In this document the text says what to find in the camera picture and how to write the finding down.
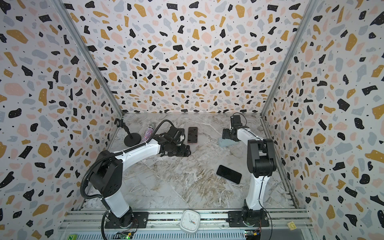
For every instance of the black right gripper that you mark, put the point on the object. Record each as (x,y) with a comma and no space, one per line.
(227,134)

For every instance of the light blue phone case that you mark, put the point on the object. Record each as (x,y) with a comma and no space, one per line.
(226,142)

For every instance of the silver smartphone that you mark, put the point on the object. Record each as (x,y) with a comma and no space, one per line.
(182,151)

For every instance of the pink silicone phone case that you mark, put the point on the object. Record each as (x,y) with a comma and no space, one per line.
(192,135)

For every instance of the blue smartphone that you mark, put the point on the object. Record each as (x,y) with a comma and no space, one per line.
(229,174)

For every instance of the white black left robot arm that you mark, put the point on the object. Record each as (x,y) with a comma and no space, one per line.
(104,178)

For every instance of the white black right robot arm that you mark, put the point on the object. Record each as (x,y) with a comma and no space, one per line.
(261,160)

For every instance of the purple glitter microphone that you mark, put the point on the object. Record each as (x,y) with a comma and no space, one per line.
(148,132)

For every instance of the black round microphone stand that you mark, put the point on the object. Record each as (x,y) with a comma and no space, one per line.
(131,139)

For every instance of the white square clock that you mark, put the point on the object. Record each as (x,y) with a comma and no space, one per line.
(190,221)

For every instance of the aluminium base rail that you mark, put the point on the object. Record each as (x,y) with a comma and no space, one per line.
(231,224)

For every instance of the aluminium frame post right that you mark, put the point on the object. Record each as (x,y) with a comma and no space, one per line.
(290,54)

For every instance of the aluminium frame post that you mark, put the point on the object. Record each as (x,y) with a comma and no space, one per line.
(290,54)
(65,16)

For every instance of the aluminium frame post left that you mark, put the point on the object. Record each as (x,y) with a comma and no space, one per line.
(65,16)

